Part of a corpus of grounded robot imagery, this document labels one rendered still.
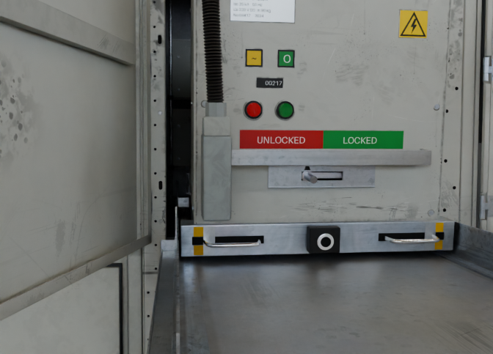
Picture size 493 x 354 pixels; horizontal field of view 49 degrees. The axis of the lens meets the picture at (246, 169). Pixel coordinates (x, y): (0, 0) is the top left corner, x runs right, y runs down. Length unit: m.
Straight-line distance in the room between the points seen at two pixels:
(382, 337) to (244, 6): 0.62
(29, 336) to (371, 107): 0.81
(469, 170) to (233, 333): 0.78
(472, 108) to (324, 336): 0.77
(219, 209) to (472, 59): 0.69
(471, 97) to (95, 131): 0.81
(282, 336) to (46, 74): 0.49
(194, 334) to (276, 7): 0.62
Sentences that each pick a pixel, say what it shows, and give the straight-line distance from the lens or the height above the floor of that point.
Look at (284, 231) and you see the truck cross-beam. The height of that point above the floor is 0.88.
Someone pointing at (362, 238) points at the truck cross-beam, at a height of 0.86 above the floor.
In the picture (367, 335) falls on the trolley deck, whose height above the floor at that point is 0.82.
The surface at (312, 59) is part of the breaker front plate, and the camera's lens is 1.03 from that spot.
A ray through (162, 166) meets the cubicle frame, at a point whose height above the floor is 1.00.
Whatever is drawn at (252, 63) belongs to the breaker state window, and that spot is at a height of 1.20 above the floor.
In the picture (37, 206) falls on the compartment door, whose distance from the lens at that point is 0.81.
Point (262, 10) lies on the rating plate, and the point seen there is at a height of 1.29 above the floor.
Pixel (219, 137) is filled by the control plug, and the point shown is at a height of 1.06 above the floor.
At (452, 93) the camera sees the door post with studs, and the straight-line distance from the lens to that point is 1.28.
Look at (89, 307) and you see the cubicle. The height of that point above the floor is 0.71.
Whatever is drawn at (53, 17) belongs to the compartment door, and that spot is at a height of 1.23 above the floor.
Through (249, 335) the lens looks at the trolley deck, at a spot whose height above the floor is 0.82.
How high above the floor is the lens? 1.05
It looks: 3 degrees down
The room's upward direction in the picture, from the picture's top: straight up
